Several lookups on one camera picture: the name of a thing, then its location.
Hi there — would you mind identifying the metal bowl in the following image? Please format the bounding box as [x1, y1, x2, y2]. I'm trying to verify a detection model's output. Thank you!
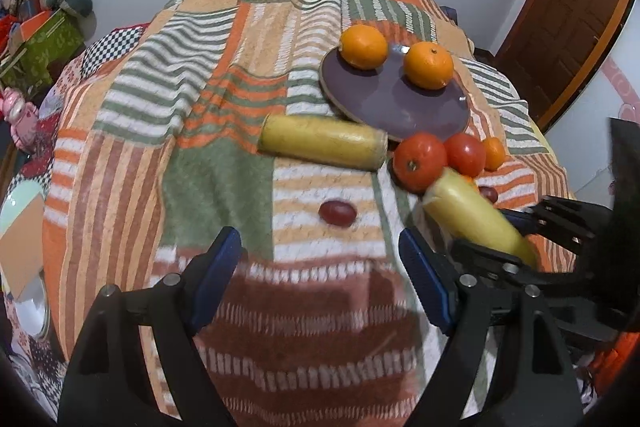
[12, 274, 51, 340]

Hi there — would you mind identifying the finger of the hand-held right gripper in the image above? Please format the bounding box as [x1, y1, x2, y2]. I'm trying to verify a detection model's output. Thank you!
[449, 239, 596, 293]
[502, 195, 618, 258]

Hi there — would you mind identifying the brown wooden door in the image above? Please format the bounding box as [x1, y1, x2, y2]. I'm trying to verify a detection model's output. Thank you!
[492, 0, 638, 132]

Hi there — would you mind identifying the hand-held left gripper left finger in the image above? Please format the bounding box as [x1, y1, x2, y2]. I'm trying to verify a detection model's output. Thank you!
[57, 227, 244, 427]

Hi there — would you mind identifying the striped patchwork blanket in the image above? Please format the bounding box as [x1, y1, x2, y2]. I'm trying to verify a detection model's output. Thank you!
[42, 0, 576, 427]

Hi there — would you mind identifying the checkered cloth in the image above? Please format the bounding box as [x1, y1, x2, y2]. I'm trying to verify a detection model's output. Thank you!
[80, 25, 151, 75]

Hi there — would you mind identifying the brown cardboard piece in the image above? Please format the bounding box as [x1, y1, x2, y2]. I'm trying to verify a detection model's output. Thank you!
[0, 196, 47, 303]

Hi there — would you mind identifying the orange red cloth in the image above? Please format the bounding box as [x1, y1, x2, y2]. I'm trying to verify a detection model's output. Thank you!
[582, 332, 638, 408]

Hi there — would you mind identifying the small orange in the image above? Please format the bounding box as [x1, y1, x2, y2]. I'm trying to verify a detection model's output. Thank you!
[482, 137, 508, 172]

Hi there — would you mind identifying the red tomato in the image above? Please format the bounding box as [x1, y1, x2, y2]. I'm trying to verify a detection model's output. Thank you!
[392, 132, 449, 194]
[444, 133, 487, 178]

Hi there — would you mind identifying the yellow corn cob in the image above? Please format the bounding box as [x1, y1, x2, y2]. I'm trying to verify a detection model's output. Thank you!
[422, 168, 540, 269]
[257, 114, 390, 171]

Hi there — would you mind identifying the large orange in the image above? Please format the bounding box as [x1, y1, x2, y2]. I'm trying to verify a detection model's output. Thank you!
[403, 41, 455, 90]
[340, 23, 390, 70]

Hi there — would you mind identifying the green patterned box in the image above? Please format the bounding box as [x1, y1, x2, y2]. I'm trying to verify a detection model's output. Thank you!
[0, 9, 86, 90]

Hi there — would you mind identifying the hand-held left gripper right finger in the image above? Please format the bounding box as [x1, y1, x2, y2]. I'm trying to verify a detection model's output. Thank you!
[398, 227, 586, 427]

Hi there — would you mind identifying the pink toy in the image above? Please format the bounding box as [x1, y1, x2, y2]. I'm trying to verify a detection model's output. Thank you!
[0, 87, 40, 152]

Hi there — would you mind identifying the purple round plate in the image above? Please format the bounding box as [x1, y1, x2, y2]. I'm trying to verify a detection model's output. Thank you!
[320, 43, 471, 142]

